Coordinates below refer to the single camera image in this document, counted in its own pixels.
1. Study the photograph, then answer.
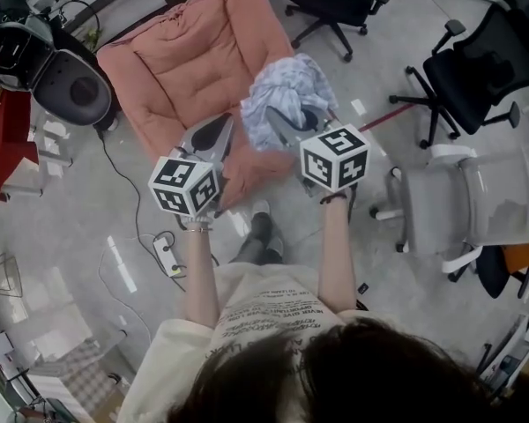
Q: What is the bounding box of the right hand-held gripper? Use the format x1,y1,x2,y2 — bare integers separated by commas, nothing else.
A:
264,106,372,200

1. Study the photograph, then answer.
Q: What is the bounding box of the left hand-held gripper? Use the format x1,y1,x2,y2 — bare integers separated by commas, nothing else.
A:
147,112,238,219

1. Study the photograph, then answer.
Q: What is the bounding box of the light blue cloth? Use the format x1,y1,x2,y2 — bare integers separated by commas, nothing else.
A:
240,53,340,152

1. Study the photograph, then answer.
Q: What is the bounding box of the pink cushioned lounge chair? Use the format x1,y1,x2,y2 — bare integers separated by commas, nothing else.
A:
95,0,302,212

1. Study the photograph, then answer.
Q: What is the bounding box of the person's left forearm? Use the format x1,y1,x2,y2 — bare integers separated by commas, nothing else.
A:
183,226,222,330

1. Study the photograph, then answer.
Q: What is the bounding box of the person's right forearm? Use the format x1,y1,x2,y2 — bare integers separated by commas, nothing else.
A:
317,198,359,315

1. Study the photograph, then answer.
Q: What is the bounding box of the white power strip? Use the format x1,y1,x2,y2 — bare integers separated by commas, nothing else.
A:
152,234,183,280

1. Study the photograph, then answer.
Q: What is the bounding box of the person's left leg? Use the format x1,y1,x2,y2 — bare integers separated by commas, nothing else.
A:
228,211,275,266

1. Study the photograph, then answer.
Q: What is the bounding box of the person's right shoe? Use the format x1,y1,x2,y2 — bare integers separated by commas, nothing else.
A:
264,234,287,264

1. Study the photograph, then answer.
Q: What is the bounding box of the grey white office chair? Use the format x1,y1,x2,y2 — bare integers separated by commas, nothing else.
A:
369,143,529,285

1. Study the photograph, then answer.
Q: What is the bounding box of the cream printed T-shirt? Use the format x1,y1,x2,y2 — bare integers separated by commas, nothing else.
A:
116,262,407,423

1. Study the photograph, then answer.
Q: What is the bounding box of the black grey round-base machine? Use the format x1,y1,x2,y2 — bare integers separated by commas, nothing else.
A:
0,14,119,135

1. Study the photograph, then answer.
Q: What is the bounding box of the red cloth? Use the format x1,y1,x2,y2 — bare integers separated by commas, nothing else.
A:
0,88,41,201

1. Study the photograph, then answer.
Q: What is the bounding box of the black chair with orange cushion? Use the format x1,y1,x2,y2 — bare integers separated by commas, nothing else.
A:
474,211,529,300

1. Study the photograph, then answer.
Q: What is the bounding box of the checked flower box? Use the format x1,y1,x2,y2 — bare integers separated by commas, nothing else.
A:
25,336,134,423

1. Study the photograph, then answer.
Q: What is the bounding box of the black wrist hair tie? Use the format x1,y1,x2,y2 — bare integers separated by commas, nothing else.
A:
318,191,350,205

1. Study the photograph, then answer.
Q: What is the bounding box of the silver wrist bracelet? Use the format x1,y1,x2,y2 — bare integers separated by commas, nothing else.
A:
182,218,216,234

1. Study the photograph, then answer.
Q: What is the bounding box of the black floor cable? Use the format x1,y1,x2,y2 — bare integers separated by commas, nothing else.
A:
93,124,221,293

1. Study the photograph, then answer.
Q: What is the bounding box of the white table frame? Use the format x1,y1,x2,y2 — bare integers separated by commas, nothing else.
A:
1,146,75,198

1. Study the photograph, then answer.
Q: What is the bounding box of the wire frame basket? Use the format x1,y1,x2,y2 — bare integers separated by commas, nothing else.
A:
0,252,24,300

